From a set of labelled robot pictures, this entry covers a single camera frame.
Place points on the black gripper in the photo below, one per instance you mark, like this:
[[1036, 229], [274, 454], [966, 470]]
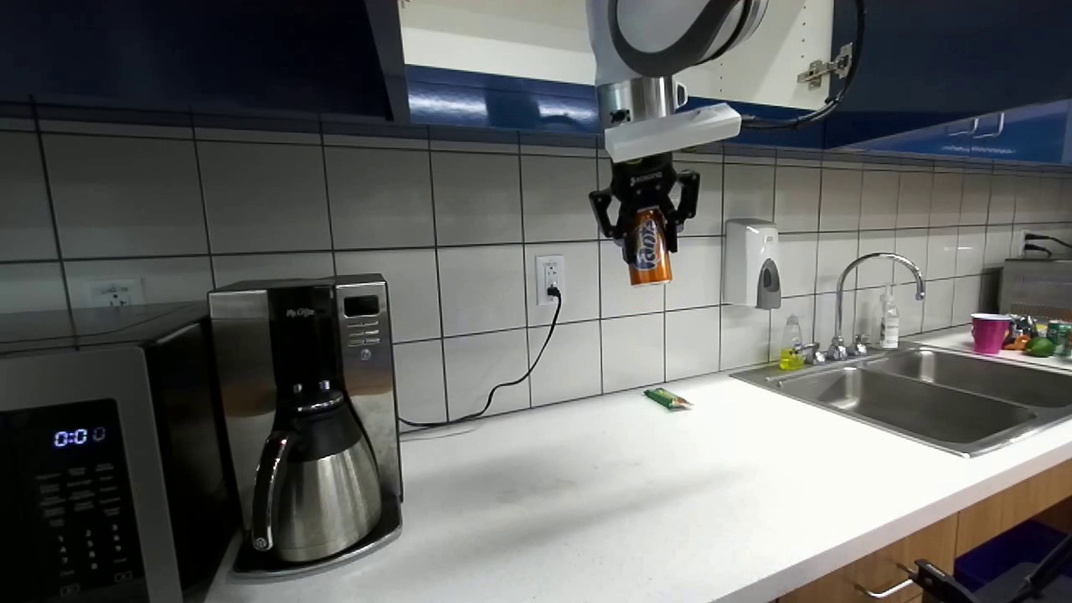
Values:
[[643, 182]]

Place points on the orange soda can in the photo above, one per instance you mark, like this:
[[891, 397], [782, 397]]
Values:
[[647, 252]]

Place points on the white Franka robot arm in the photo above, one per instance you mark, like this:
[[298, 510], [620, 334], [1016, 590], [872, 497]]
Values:
[[680, 35]]

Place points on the blue cabinet door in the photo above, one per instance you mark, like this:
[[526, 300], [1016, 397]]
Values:
[[960, 53], [388, 55]]

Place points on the wooden lower cabinet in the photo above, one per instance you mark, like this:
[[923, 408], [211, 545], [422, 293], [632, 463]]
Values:
[[1006, 506]]

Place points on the dark blue closed cabinet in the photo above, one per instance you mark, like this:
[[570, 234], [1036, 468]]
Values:
[[170, 53]]

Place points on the white soap dispenser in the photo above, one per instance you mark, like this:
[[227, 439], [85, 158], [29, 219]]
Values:
[[752, 264]]

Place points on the green snack packet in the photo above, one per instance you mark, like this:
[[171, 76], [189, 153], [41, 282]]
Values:
[[667, 397]]

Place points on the yellow dish soap bottle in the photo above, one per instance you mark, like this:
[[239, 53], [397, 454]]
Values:
[[791, 354]]

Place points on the metal door hinge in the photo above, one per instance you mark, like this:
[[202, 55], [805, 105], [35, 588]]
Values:
[[816, 76]]

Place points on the chrome sink faucet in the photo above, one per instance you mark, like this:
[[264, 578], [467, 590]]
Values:
[[858, 269]]

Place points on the small white bottle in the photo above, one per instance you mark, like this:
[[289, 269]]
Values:
[[890, 325]]

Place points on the black coffee maker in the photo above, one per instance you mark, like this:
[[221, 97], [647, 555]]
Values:
[[362, 371]]

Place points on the stainless steel sink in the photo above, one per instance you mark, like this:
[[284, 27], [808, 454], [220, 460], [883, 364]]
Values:
[[927, 403]]

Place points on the pink cup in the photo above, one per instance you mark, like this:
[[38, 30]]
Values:
[[991, 334]]

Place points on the grey metal box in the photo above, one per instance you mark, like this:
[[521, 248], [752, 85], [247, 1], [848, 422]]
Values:
[[1041, 290]]

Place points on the green plastic item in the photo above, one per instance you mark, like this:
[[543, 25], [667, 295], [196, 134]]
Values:
[[1041, 339]]

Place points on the steel coffee carafe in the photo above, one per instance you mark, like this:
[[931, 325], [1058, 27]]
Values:
[[324, 492]]

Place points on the blue bin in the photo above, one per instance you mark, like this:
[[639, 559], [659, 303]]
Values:
[[1006, 555]]

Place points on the black microwave oven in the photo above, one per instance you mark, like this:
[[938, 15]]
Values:
[[101, 479]]

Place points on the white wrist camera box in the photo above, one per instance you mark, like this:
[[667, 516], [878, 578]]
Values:
[[670, 133]]

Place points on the white wall outlet with plug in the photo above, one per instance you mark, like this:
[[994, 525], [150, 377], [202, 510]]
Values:
[[550, 278]]

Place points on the empty white wall outlet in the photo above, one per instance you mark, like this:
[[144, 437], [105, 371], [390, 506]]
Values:
[[117, 295]]

